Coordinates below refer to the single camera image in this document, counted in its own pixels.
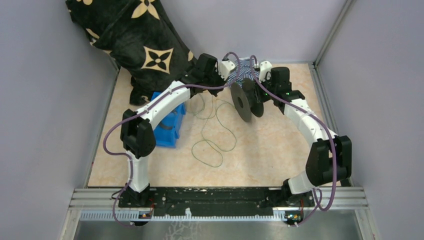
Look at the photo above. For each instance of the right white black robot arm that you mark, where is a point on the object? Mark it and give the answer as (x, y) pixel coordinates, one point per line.
(330, 155)

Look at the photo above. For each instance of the black cable spool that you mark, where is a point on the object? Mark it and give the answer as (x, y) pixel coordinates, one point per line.
(245, 100)

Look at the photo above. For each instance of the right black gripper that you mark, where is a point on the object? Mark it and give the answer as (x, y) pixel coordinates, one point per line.
(260, 98)

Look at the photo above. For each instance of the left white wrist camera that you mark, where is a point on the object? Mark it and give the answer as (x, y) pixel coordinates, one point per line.
(224, 68)

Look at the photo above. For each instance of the aluminium frame rail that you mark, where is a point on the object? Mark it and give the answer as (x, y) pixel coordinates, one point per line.
(99, 198)

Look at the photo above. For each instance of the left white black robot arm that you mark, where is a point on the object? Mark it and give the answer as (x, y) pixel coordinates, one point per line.
(137, 130)

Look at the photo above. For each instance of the blue white striped cloth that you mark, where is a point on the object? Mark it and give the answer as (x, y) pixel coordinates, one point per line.
(244, 73)

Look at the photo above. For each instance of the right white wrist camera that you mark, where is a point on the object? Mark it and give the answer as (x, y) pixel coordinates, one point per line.
(264, 68)

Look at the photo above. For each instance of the black beige floral blanket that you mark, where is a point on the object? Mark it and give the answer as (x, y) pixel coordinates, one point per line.
(140, 37)

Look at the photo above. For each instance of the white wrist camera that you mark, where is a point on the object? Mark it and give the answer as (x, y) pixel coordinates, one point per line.
(264, 68)
(224, 68)

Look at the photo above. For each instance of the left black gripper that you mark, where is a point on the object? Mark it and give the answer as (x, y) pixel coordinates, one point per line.
(222, 81)

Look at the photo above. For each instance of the blue plastic bin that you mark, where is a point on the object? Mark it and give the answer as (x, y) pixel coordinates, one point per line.
(167, 131)

